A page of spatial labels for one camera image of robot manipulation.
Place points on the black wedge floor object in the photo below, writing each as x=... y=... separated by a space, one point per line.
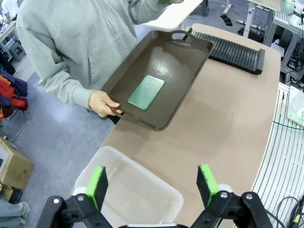
x=226 y=20

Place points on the large white table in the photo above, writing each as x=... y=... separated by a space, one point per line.
x=173 y=14

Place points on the person's right hand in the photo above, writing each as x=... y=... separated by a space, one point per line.
x=102 y=104

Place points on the thin yellow black stick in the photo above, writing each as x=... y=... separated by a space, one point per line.
x=282 y=104

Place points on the aluminium profile frame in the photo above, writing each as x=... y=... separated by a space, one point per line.
x=287 y=31

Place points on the black slotted PCB rack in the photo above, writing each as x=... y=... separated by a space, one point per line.
x=232 y=52

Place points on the person's right forearm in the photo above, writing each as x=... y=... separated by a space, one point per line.
x=66 y=88

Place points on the large brown cardboard box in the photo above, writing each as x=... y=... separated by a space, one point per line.
x=19 y=168

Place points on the clear plastic open box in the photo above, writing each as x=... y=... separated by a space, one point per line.
x=142 y=190

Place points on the person's left hand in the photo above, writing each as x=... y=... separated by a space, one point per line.
x=177 y=1

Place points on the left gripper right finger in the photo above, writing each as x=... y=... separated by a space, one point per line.
x=204 y=185

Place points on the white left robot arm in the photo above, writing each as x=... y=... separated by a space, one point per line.
x=295 y=104

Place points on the person in grey hoodie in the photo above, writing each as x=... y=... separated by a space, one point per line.
x=83 y=35

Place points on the metal frame chair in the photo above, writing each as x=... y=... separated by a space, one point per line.
x=19 y=126

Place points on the white slatted mounting platform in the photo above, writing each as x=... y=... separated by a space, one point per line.
x=280 y=166

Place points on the green perforated circuit board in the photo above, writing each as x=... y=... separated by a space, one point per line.
x=146 y=92
x=164 y=1

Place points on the white desk with grey legs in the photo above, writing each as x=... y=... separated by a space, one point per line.
x=7 y=29

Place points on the grey garment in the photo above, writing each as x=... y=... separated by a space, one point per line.
x=12 y=213

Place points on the grey plastic stool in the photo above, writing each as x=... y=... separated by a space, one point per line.
x=17 y=51

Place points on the person's left forearm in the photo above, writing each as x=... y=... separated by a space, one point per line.
x=152 y=9

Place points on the dark brown plastic tray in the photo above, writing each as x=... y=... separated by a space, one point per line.
x=166 y=59

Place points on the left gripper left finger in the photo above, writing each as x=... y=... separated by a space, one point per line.
x=99 y=187

